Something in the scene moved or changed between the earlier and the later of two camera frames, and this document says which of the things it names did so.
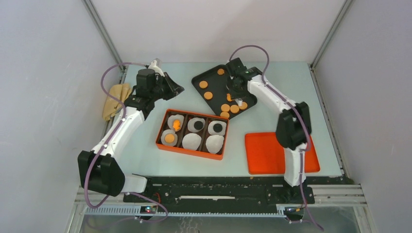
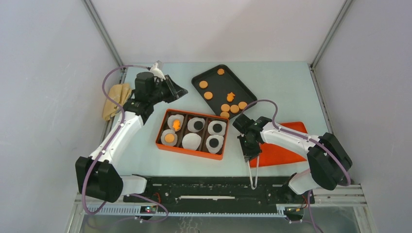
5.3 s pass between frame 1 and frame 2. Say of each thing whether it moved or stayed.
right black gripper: moved
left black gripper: stayed
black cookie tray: stayed
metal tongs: moved
